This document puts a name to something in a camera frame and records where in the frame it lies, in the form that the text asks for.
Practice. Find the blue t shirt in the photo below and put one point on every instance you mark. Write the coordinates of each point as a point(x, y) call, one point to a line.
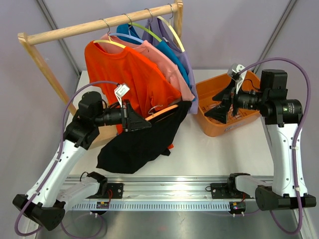
point(165, 49)

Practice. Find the wooden clothes rack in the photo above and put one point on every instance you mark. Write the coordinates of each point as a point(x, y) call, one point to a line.
point(30, 41)

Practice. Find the pink t shirt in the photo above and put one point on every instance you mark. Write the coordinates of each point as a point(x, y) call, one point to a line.
point(166, 66)

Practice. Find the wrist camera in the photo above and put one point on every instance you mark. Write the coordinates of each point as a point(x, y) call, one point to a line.
point(120, 91)
point(237, 77)

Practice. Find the wooden tray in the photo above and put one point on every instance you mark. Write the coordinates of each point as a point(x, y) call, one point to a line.
point(107, 133)

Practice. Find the orange clothes hanger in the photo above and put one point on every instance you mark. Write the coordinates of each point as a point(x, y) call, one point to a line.
point(161, 112)

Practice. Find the cream clothes hanger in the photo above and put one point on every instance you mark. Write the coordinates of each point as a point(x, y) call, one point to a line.
point(176, 38)

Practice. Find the aluminium mounting rail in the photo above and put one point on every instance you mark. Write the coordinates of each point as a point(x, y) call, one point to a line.
point(165, 193)

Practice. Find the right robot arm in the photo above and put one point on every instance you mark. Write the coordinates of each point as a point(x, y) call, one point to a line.
point(282, 119)

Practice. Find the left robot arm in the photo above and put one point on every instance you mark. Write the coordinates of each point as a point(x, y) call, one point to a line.
point(44, 203)

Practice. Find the orange t shirt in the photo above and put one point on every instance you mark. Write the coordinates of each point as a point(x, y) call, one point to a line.
point(108, 65)

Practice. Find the orange plastic basket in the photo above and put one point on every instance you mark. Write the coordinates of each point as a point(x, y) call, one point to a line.
point(206, 90)

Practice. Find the light blue clothes hanger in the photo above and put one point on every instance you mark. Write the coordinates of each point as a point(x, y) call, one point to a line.
point(126, 32)

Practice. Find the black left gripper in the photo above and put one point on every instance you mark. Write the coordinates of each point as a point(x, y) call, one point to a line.
point(130, 120)

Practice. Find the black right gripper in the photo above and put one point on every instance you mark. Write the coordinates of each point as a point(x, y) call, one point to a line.
point(229, 97)

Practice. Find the yellow clothes hanger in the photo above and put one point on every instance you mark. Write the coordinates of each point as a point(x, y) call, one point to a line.
point(109, 40)

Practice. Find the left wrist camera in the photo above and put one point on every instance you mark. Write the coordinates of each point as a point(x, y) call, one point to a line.
point(120, 91)

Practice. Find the green clothes hanger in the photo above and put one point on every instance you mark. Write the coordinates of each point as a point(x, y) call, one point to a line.
point(145, 29)

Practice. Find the black t shirt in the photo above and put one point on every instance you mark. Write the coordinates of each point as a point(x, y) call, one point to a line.
point(130, 151)

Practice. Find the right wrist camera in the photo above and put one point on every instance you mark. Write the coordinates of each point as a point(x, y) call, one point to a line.
point(237, 77)

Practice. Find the lavender t shirt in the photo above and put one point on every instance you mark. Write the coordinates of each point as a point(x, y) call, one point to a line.
point(157, 26)

